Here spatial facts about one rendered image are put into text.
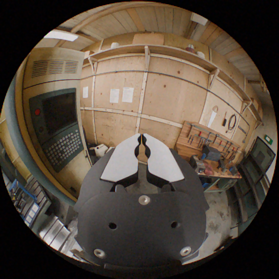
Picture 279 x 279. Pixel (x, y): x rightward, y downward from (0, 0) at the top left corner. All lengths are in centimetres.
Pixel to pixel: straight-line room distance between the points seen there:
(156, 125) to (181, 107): 62
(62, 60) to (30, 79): 30
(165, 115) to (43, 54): 182
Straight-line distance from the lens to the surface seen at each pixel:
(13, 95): 32
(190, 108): 164
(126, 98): 166
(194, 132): 170
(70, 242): 104
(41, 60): 85
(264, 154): 367
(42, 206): 115
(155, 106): 154
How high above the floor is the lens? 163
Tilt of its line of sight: 32 degrees down
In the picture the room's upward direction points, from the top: 9 degrees clockwise
